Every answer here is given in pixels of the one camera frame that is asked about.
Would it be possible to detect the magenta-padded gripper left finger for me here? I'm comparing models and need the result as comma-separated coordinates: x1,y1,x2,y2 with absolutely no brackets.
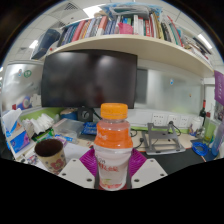
57,147,100,190

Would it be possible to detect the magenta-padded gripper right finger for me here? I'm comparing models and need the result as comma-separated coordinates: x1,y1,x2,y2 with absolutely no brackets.
126,147,169,190

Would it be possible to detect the orange-capped clear drink bottle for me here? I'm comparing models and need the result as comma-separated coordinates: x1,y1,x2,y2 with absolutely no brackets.
92,102,134,192

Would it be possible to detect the clear blue water bottle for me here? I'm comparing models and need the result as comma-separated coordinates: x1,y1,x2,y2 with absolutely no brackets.
211,120,224,158

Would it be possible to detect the black desk mat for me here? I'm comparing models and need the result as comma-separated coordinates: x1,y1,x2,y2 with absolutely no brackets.
142,147,208,177

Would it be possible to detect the grey metal laptop stand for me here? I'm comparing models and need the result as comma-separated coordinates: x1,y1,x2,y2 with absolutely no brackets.
141,121,187,156

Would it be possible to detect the clear plastic container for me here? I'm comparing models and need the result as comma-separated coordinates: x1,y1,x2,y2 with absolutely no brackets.
53,118,85,138

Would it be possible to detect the blue snack packet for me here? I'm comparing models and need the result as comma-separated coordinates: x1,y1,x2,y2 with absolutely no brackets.
80,121,99,136

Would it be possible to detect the stack of white napkins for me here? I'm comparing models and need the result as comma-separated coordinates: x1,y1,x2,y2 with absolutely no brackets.
29,112,55,135

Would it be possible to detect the blue cardboard box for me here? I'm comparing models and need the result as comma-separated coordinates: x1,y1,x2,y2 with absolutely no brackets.
9,130,32,155

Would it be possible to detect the dark wine bottle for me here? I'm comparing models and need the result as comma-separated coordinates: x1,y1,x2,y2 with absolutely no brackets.
198,99,208,127

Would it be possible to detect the white tissue box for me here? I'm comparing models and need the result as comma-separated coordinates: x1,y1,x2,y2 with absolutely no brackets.
1,107,24,138

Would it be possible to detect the black computer monitor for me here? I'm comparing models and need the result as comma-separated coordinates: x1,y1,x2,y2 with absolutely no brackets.
40,49,139,123

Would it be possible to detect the purple poster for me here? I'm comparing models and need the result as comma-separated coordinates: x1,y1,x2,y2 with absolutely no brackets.
213,69,224,107

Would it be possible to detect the white shelf with books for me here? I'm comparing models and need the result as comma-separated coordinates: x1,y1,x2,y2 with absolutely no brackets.
30,2,216,80

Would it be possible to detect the coiled blue cable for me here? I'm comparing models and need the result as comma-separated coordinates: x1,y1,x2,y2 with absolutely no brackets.
191,141,210,157

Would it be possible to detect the white wall socket strip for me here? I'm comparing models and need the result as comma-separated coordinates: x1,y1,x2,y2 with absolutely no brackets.
150,112,190,129

